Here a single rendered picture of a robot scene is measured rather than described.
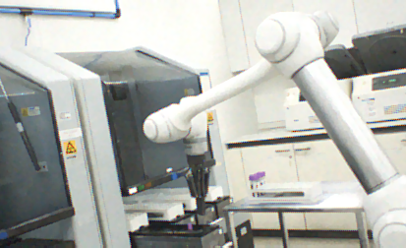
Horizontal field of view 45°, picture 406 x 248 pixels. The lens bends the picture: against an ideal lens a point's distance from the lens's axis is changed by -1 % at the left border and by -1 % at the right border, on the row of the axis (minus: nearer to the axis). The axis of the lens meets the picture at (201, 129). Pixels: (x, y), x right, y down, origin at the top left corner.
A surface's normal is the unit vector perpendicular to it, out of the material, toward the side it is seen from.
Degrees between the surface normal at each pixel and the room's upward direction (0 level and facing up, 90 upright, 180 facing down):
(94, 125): 90
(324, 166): 90
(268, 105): 90
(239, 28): 90
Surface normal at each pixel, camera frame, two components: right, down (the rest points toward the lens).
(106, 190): 0.79, -0.11
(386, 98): -0.58, 0.15
